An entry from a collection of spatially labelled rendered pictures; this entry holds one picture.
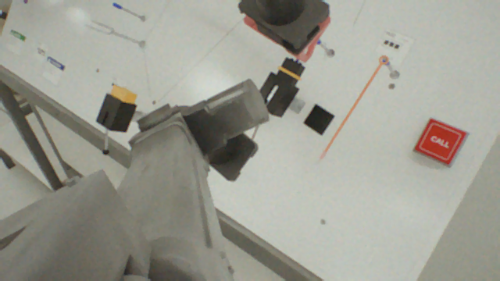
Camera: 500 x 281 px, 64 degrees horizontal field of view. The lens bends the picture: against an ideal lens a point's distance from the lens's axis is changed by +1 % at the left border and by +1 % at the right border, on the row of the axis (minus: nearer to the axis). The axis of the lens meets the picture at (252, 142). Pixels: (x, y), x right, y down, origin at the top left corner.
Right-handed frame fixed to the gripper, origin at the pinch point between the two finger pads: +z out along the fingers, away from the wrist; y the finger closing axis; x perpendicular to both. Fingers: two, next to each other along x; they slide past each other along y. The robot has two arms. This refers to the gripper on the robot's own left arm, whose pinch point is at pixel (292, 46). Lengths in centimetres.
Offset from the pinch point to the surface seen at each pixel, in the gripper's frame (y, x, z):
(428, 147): -22.5, -1.6, 8.3
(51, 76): 58, 31, 24
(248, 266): -7, 33, 42
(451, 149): -24.9, -3.0, 7.7
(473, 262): -55, -19, 136
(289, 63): 0.8, 0.8, 4.4
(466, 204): -41, -42, 150
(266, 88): 1.2, 5.9, 5.2
